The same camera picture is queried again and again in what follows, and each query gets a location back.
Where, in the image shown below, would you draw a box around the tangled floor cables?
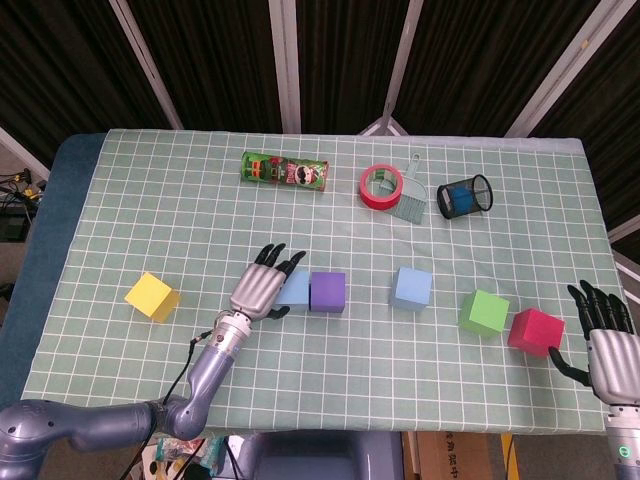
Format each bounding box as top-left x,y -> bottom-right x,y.
0,169 -> 49,211

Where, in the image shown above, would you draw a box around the purple foam cube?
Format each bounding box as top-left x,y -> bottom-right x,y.
309,271 -> 347,314

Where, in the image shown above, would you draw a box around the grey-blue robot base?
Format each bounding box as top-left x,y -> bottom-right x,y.
239,430 -> 406,480

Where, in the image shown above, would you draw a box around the green foam cube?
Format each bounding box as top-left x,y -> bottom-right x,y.
457,288 -> 511,340

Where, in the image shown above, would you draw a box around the red cube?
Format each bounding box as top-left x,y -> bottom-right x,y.
507,307 -> 566,359

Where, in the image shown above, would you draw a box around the blue roll in holder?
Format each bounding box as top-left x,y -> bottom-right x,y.
447,185 -> 474,211

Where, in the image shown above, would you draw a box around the black mesh pen holder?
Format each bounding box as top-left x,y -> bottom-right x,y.
436,173 -> 494,220

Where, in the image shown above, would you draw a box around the red tape roll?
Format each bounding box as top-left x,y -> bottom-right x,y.
358,163 -> 404,211

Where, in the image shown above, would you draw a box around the black floor box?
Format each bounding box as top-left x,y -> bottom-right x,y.
0,212 -> 31,244

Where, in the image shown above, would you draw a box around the white frame beam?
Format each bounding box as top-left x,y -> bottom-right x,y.
607,214 -> 640,291
0,125 -> 51,174

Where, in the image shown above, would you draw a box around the green checked tablecloth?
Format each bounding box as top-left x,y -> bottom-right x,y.
14,128 -> 609,434

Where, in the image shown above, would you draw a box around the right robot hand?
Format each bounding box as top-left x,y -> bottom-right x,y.
548,279 -> 640,406

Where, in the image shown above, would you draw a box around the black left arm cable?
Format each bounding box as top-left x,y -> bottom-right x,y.
124,332 -> 216,480

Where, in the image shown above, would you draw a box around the white frame post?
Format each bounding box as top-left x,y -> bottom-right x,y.
108,0 -> 184,130
504,0 -> 624,137
268,0 -> 304,134
358,0 -> 426,136

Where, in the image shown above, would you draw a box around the colourful printed bag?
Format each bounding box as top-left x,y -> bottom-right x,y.
142,434 -> 226,480

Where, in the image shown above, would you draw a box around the dark brown curtain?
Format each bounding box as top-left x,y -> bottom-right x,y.
0,0 -> 640,246

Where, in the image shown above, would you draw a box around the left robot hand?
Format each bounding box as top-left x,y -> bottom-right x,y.
229,243 -> 307,322

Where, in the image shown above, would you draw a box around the green Pringles can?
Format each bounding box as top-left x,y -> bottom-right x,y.
240,151 -> 331,193

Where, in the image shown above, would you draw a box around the yellow strap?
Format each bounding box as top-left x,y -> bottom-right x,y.
501,433 -> 520,480

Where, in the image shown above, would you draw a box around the yellow foam cube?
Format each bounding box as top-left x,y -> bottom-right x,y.
123,271 -> 181,325

